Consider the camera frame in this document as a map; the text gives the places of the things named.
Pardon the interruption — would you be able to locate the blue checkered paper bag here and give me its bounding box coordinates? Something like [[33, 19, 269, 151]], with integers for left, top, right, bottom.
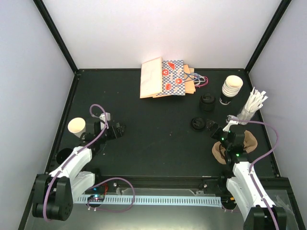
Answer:
[[161, 59, 209, 96]]

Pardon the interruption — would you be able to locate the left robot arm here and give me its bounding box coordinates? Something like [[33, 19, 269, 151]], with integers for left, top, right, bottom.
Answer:
[[32, 117, 126, 221]]

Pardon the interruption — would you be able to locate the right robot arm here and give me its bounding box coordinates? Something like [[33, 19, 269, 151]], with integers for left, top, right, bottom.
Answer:
[[206, 116, 287, 230]]

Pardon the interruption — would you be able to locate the single black cup lid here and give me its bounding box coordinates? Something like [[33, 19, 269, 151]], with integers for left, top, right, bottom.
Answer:
[[190, 117, 206, 131]]

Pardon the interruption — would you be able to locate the stack of black lids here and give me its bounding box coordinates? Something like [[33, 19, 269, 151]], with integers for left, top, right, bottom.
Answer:
[[199, 93, 215, 112]]

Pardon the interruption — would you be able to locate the brown cardboard cup carrier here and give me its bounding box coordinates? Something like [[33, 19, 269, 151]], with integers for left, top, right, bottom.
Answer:
[[212, 130, 258, 165]]

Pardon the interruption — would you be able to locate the white paper cup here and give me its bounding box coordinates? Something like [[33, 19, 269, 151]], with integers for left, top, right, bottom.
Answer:
[[67, 117, 86, 138]]

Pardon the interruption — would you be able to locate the stack of paper cups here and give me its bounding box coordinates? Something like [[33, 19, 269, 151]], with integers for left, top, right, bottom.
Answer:
[[219, 75, 243, 105]]

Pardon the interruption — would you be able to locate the jar of wrapped straws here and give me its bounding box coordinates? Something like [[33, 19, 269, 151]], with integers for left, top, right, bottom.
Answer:
[[237, 87, 268, 125]]

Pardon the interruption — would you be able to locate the black cup on left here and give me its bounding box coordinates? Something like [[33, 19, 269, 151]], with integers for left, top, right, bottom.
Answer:
[[56, 148, 72, 165]]

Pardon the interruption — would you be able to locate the stack of orange paper bags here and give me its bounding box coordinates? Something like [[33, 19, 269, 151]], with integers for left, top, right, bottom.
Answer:
[[140, 57, 196, 99]]

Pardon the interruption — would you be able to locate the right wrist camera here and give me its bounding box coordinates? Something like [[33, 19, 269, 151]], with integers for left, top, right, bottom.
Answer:
[[223, 115, 239, 132]]

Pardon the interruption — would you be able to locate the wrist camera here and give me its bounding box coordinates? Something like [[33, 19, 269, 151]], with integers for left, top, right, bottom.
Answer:
[[223, 115, 239, 132], [99, 112, 111, 123]]

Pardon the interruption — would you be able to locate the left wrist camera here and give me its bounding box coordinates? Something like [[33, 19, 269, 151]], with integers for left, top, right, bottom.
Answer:
[[99, 112, 111, 123]]

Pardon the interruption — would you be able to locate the white slotted cable duct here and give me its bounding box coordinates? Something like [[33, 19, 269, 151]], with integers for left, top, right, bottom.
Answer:
[[74, 195, 222, 208]]

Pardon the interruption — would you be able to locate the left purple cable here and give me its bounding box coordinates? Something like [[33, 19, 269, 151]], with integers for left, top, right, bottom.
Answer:
[[43, 103, 110, 221]]

